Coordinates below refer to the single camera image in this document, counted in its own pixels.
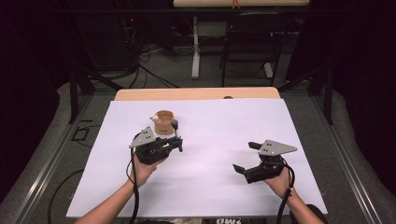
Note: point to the orange tool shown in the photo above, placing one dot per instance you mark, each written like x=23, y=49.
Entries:
x=235, y=3

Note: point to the black metal frame stand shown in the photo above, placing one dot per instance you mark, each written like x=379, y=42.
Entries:
x=327, y=93
x=74, y=93

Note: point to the person's right hand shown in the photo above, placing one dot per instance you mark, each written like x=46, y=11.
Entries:
x=280, y=185

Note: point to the person's dark printed clothing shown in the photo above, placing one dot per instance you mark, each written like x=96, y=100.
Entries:
x=229, y=221

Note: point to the light wooden table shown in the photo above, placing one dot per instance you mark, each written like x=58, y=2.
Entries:
x=186, y=93

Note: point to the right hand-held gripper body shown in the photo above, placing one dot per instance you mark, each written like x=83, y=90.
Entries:
x=271, y=161

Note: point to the person's left hand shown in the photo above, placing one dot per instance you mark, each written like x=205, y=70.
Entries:
x=144, y=172

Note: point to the dark curtain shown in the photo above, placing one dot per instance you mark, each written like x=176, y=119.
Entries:
x=25, y=77
x=367, y=77

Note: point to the black folding chair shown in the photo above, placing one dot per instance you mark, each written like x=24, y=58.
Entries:
x=249, y=40

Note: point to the wooden desk with white legs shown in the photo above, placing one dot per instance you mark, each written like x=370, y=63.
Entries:
x=195, y=46

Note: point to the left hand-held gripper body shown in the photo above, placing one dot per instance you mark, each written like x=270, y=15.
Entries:
x=152, y=152

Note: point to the aluminium floor rail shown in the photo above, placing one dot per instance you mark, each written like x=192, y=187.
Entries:
x=46, y=174
x=348, y=168

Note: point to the white table cover sheet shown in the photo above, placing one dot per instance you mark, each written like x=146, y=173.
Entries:
x=205, y=186

